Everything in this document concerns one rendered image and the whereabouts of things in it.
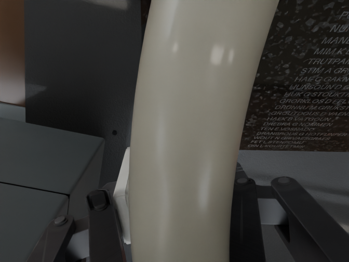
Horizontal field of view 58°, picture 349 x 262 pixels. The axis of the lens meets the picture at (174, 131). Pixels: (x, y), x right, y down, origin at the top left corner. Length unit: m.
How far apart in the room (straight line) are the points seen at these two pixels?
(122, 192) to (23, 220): 0.55
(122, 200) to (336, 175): 1.15
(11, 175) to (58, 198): 0.14
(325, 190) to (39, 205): 0.97
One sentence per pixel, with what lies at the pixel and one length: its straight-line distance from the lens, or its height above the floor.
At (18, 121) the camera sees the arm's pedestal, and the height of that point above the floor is 0.02.
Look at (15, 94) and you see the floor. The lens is 1.19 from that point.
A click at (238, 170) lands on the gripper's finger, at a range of 0.18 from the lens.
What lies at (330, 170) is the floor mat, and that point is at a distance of 1.26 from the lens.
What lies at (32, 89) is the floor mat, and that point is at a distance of 1.15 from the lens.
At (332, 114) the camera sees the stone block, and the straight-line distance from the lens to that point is 0.41.
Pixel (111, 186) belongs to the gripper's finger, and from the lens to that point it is 0.19.
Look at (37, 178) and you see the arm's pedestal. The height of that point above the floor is 0.35.
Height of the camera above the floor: 1.04
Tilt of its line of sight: 71 degrees down
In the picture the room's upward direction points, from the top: 179 degrees counter-clockwise
